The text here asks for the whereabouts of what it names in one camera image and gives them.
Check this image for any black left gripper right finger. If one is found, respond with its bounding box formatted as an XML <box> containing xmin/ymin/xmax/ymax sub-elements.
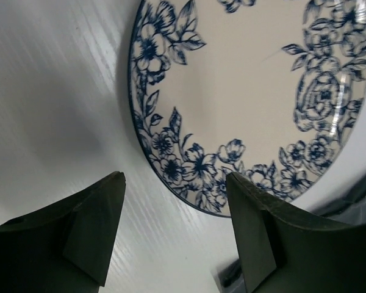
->
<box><xmin>215</xmin><ymin>172</ymin><xmax>366</xmax><ymax>293</ymax></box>

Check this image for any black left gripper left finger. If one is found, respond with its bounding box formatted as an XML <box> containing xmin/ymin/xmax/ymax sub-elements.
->
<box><xmin>0</xmin><ymin>172</ymin><xmax>126</xmax><ymax>292</ymax></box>

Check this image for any dark grey checked cloth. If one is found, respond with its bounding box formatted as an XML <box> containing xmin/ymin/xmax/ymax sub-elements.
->
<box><xmin>216</xmin><ymin>164</ymin><xmax>366</xmax><ymax>293</ymax></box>

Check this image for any blue floral white plate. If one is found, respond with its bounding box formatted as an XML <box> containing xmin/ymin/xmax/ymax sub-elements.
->
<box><xmin>128</xmin><ymin>1</ymin><xmax>366</xmax><ymax>217</ymax></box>

